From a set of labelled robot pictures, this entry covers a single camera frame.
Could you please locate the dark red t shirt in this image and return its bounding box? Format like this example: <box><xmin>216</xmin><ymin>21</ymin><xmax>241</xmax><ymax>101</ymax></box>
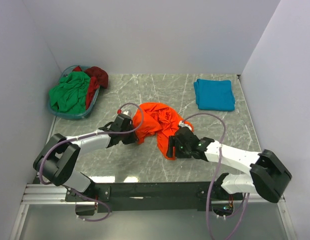
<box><xmin>72</xmin><ymin>66</ymin><xmax>109</xmax><ymax>110</ymax></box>

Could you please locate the folded blue t shirt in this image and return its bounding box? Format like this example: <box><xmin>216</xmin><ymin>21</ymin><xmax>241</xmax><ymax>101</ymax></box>
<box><xmin>193</xmin><ymin>79</ymin><xmax>235</xmax><ymax>112</ymax></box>

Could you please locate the green t shirt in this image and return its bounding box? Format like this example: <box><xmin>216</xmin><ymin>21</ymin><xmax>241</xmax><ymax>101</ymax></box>
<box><xmin>48</xmin><ymin>71</ymin><xmax>91</xmax><ymax>115</ymax></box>

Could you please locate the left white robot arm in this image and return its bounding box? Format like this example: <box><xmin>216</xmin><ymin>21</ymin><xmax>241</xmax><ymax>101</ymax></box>
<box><xmin>33</xmin><ymin>110</ymin><xmax>137</xmax><ymax>201</ymax></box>

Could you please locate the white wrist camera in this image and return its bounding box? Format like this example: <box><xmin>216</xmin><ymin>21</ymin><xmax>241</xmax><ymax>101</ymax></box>
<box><xmin>178</xmin><ymin>120</ymin><xmax>194</xmax><ymax>132</ymax></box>
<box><xmin>117</xmin><ymin>108</ymin><xmax>132</xmax><ymax>118</ymax></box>

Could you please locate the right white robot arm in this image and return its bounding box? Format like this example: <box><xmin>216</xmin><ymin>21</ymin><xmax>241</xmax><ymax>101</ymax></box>
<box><xmin>166</xmin><ymin>126</ymin><xmax>292</xmax><ymax>203</ymax></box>

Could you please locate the aluminium frame rail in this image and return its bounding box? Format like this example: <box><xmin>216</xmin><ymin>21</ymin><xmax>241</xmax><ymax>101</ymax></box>
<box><xmin>9</xmin><ymin>184</ymin><xmax>297</xmax><ymax>240</ymax></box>

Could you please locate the orange t shirt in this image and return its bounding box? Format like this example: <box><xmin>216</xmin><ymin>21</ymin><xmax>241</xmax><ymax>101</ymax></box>
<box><xmin>132</xmin><ymin>102</ymin><xmax>183</xmax><ymax>161</ymax></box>

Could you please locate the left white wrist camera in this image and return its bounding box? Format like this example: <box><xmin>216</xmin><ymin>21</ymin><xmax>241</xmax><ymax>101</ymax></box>
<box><xmin>117</xmin><ymin>108</ymin><xmax>132</xmax><ymax>118</ymax></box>

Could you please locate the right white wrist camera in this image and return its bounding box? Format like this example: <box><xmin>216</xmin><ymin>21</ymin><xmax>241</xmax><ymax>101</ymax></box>
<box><xmin>178</xmin><ymin>120</ymin><xmax>194</xmax><ymax>132</ymax></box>

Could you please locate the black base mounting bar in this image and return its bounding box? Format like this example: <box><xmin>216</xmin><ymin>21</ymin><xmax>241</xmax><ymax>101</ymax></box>
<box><xmin>64</xmin><ymin>181</ymin><xmax>246</xmax><ymax>216</ymax></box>

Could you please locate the blue plastic basket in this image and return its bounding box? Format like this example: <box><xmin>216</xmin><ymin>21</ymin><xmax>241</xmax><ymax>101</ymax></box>
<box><xmin>47</xmin><ymin>65</ymin><xmax>100</xmax><ymax>120</ymax></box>

